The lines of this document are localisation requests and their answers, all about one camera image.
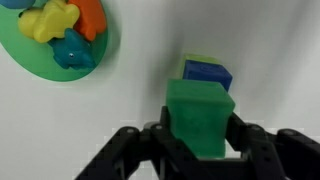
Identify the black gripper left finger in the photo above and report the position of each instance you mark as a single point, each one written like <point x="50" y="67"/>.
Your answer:
<point x="140" y="156"/>

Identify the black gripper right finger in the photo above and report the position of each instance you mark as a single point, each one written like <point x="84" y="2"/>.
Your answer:
<point x="280" y="156"/>

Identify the small royal blue cube block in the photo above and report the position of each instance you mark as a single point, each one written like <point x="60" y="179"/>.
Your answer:
<point x="206" y="73"/>

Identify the lime green cube block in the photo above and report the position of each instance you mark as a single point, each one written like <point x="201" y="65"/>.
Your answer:
<point x="200" y="58"/>

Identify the teal dolphin toy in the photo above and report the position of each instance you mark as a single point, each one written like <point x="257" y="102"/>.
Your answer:
<point x="73" y="50"/>

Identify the orange toy figure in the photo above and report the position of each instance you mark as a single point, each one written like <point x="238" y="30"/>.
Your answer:
<point x="90" y="18"/>

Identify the green bowl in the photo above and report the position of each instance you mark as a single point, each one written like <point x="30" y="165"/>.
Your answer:
<point x="30" y="56"/>

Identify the yellow toy figure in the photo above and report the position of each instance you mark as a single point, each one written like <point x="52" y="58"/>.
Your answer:
<point x="46" y="21"/>

